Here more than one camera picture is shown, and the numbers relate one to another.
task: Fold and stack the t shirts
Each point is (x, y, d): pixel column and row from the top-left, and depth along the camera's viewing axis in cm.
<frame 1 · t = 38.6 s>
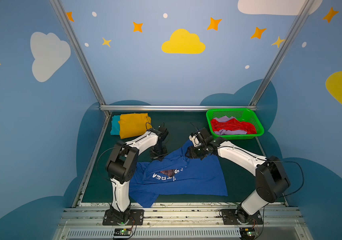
left hand: (164, 158, 93), fingers closed
right hand: (189, 153, 87), fingers open
green plastic laundry basket: (244, 114, 119), point 4 cm above the table
blue printed t-shirt: (177, 175, 90), on the table
red t-shirt: (232, 124, 110), point 5 cm above the table
lilac t-shirt: (224, 132, 103), point 8 cm above the table
folded yellow t-shirt: (134, 124, 109), point 5 cm above the table
folded teal t-shirt: (115, 125, 116), on the table

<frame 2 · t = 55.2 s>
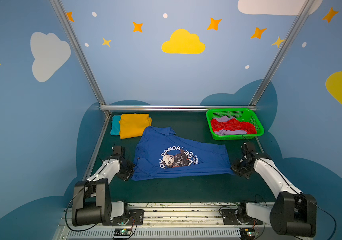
left hand: (136, 170, 89), fingers closed
right hand: (236, 169, 86), fingers closed
blue printed t-shirt: (160, 151, 101), on the table
the other named things where they were.

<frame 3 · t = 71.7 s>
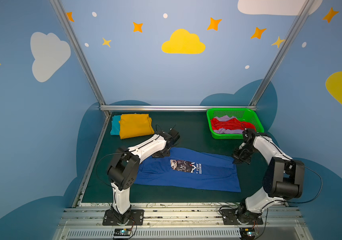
left hand: (161, 155, 90), fingers closed
right hand: (235, 160, 88), fingers closed
blue printed t-shirt: (189, 168, 94), on the table
the other named things where they were.

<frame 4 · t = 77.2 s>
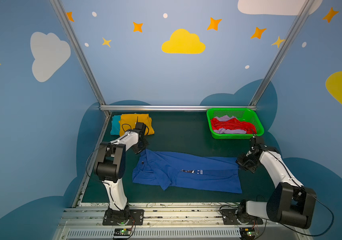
left hand: (145, 147, 99), fingers closed
right hand: (240, 163, 85), fingers closed
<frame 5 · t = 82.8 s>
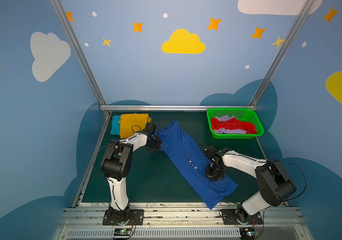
left hand: (163, 145, 99), fingers closed
right hand: (210, 177, 88), fingers closed
blue printed t-shirt: (190, 156, 100), on the table
the other named things where they were.

